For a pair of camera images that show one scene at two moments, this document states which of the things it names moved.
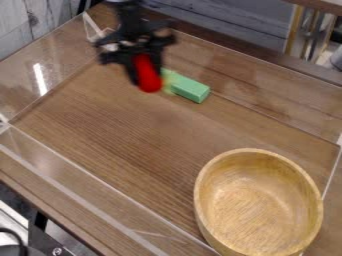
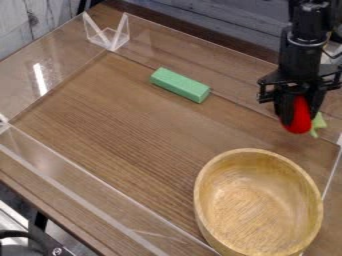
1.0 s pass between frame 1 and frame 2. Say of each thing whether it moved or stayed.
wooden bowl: stayed
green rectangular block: stayed
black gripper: moved
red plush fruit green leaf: moved
